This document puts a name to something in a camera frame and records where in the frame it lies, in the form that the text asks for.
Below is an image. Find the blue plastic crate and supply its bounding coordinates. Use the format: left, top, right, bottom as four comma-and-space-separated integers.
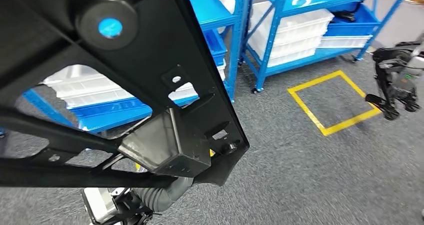
202, 29, 228, 67
66, 94, 200, 134
322, 4, 382, 38

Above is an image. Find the black item in crate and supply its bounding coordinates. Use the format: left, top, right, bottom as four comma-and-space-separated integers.
329, 1, 363, 22

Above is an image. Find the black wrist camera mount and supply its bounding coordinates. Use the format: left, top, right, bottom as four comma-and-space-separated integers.
112, 190, 157, 225

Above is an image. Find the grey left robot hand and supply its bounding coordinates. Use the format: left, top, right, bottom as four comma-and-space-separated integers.
165, 177, 195, 208

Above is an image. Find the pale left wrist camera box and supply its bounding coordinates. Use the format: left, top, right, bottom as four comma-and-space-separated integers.
82, 187, 118, 224

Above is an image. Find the black mobile robot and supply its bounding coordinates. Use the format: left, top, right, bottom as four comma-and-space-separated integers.
365, 33, 424, 122

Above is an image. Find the black plastic panel part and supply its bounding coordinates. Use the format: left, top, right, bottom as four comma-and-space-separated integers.
0, 0, 250, 189

